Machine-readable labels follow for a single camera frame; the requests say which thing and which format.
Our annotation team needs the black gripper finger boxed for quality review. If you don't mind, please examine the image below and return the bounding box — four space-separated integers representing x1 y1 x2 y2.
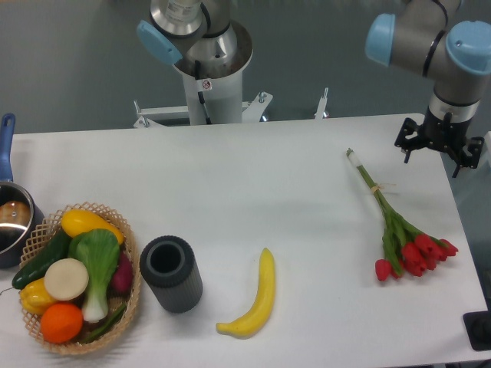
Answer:
448 136 484 178
394 117 426 163

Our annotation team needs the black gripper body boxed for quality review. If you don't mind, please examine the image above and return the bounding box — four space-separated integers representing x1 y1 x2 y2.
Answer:
418 103 476 153

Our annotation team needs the red tulip bouquet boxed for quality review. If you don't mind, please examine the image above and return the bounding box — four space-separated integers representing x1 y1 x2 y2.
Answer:
346 148 459 281

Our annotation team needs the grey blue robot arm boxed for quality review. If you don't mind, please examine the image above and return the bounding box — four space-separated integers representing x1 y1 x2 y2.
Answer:
365 1 490 170

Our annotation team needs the black device at edge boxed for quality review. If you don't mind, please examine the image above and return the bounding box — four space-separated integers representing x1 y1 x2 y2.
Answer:
463 310 491 351

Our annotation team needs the yellow banana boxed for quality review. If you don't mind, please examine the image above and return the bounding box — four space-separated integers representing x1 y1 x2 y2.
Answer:
216 248 276 339

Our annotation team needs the dark grey ribbed vase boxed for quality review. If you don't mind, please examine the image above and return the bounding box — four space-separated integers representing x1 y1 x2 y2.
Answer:
140 235 203 314

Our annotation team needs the purple red onion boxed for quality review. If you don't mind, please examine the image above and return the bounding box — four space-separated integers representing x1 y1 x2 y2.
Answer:
110 252 133 294

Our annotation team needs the green bok choy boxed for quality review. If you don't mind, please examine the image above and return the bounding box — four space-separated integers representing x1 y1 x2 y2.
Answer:
68 228 120 324

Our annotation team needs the yellow squash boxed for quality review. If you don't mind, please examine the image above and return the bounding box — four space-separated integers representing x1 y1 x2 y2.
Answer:
61 209 125 245

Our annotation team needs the green bean pod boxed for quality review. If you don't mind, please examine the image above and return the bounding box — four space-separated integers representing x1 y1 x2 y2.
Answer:
79 304 127 344

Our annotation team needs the green cucumber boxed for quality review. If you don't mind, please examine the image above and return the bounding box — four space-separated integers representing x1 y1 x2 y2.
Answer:
12 229 71 290

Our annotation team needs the woven wicker basket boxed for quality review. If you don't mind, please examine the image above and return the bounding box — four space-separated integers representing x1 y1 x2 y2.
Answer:
20 202 141 355

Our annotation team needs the white round radish slice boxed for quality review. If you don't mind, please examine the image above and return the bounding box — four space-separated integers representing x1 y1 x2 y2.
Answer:
44 258 89 301

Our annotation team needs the orange fruit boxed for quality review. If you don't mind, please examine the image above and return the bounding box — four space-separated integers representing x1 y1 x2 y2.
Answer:
41 303 84 343

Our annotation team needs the yellow bell pepper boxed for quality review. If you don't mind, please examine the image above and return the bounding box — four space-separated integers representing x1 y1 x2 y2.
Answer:
19 278 58 315

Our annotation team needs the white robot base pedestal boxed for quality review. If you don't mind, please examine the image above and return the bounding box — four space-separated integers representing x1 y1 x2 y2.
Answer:
137 1 272 126

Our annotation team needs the blue handled saucepan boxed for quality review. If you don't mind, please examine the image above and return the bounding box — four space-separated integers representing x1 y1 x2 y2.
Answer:
1 113 44 269

